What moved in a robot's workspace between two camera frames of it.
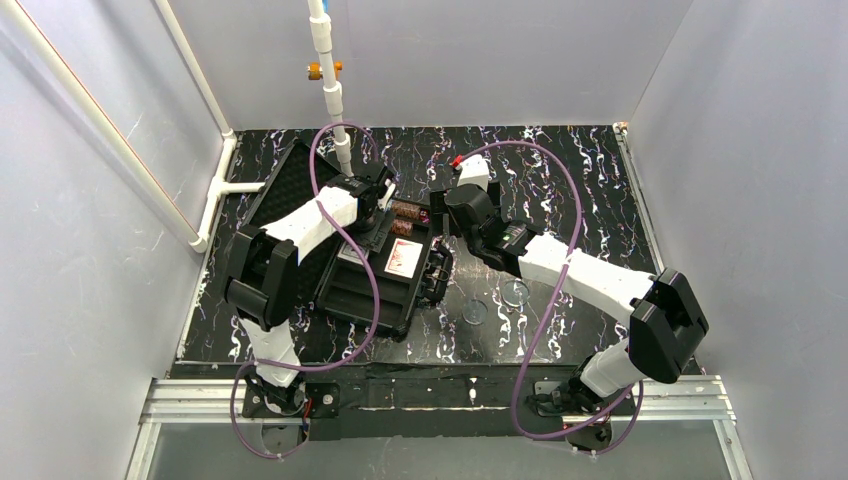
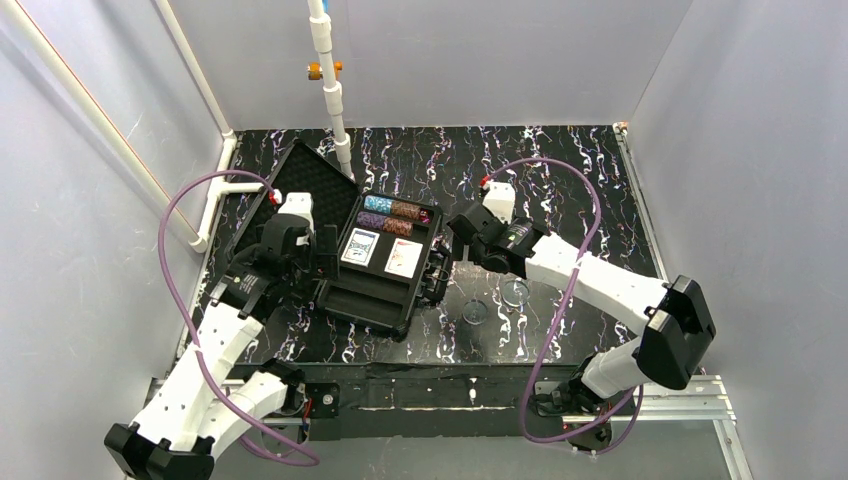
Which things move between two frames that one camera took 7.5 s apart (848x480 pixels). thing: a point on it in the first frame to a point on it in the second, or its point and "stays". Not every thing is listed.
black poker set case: [385, 279] stays
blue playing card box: [348, 251] stays
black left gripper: [381, 201] to [318, 252]
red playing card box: [403, 258] stays
